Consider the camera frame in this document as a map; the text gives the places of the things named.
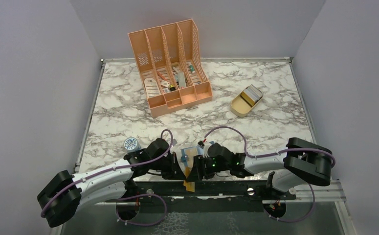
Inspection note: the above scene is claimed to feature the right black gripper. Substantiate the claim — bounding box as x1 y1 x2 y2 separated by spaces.
187 153 230 182

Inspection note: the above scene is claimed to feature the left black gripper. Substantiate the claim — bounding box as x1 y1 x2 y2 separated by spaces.
150 152 186 181

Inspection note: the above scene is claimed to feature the blue card holder wallet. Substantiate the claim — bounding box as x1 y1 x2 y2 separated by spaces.
178 145 203 170

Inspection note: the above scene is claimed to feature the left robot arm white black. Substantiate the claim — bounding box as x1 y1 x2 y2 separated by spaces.
37 138 186 228

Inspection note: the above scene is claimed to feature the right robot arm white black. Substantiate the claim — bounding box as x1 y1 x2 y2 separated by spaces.
186 138 335 199

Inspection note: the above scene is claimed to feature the beige oval card tray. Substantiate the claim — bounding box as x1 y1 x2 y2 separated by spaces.
230 92 262 117

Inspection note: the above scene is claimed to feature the stack of credit cards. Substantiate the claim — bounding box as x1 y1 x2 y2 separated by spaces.
240 84 264 107

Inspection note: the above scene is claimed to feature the blue white round coaster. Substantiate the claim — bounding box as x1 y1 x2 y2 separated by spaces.
123 137 141 153

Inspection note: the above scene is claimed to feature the orange plastic desk organizer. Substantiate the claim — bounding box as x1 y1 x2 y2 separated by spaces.
128 19 213 118

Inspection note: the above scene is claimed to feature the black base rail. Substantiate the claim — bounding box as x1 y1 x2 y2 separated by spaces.
115 180 296 215

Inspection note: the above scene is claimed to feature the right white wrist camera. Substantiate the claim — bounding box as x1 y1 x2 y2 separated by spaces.
198 141 214 157

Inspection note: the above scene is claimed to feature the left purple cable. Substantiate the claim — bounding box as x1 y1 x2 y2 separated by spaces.
40 129 174 227

